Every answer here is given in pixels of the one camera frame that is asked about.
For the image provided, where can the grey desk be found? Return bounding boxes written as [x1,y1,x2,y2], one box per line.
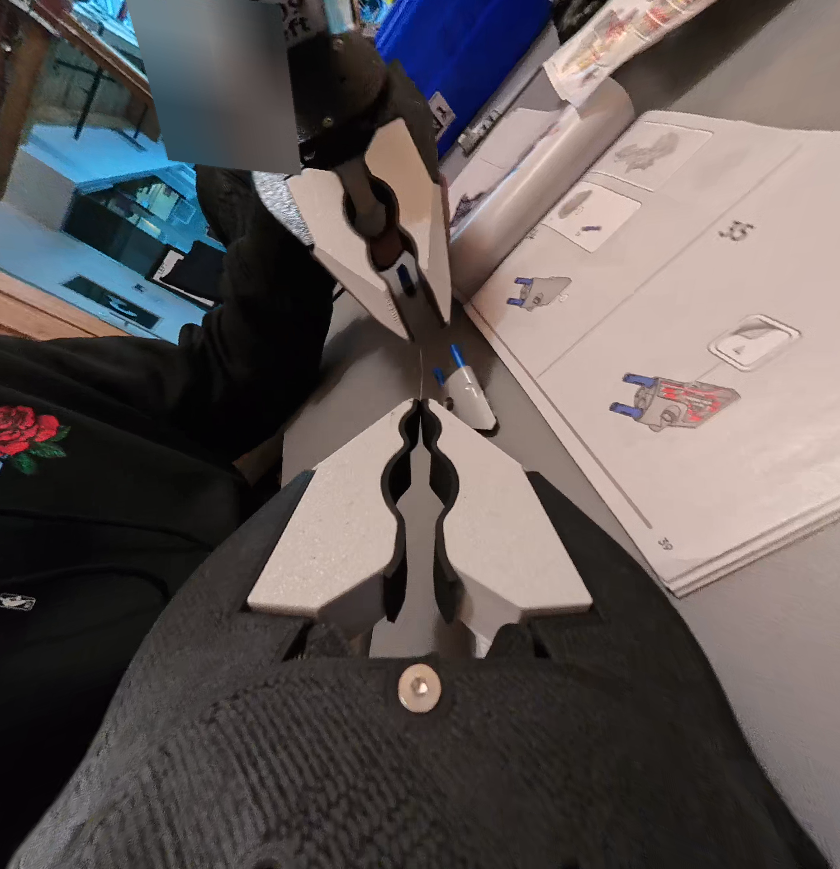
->
[277,0,840,869]

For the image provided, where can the open white instruction booklet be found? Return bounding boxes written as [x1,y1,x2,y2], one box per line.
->
[437,71,840,600]

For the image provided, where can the wooden post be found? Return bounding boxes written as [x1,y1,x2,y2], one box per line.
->
[0,263,164,340]

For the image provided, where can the blue storage bin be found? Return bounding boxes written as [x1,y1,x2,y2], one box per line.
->
[374,0,555,158]

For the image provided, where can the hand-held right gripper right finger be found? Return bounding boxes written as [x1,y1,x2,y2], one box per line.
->
[420,399,593,637]

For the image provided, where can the grey toy panel piece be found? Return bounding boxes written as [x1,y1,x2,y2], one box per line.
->
[441,363,498,433]

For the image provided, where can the light grey toy beam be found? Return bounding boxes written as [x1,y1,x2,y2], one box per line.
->
[459,109,503,156]

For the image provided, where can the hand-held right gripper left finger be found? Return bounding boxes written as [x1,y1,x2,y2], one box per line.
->
[247,399,421,624]

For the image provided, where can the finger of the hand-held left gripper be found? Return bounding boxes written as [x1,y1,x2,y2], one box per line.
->
[286,168,413,342]
[364,117,455,328]

